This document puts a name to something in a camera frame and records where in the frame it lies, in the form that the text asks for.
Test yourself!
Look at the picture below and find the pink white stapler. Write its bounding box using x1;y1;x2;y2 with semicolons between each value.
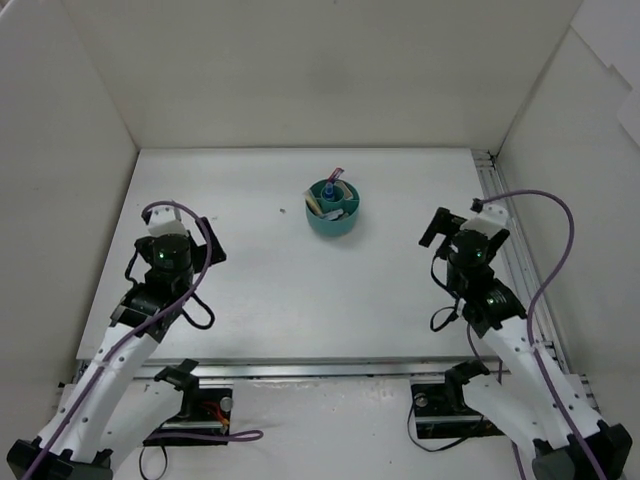
321;209;344;221

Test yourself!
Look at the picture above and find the purple pen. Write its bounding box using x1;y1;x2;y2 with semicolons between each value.
327;167;344;183

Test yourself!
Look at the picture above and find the clear spray bottle blue cap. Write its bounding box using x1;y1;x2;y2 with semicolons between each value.
322;182;335;202

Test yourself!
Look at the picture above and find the yellow highlighter pen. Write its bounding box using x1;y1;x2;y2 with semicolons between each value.
303;189;324;217

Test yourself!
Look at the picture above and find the beige eraser block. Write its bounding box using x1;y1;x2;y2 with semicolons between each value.
339;182;353;200

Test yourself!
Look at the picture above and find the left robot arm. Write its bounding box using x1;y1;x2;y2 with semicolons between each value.
7;208;227;479

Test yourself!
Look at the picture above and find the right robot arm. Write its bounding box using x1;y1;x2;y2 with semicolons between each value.
419;206;632;479

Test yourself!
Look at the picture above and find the teal round organizer container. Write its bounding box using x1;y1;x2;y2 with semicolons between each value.
304;180;361;237

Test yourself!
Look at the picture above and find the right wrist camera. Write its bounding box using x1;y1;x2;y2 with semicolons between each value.
460;199;510;239

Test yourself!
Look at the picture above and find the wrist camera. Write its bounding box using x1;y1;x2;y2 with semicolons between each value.
460;199;510;239
143;206;188;237

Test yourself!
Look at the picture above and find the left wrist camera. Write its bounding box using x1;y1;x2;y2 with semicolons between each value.
143;206;188;237

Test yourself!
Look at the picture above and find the aluminium rail right side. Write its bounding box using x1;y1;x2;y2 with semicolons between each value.
472;148;596;411

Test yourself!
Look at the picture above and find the aluminium rail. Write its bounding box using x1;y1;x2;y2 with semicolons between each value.
74;357;506;381
472;148;596;411

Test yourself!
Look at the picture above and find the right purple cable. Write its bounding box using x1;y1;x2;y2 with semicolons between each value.
467;188;609;480

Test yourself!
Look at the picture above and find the purple cable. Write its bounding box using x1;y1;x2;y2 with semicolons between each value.
467;188;609;480
22;201;264;480

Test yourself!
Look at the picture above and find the aluminium rail front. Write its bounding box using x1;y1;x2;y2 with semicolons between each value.
74;357;506;381

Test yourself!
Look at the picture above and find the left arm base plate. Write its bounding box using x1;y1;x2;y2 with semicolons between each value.
143;386;233;447

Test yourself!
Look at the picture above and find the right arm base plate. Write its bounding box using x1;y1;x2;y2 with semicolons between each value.
410;383;503;441

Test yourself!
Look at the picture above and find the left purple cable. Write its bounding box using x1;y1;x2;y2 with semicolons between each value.
22;201;264;480

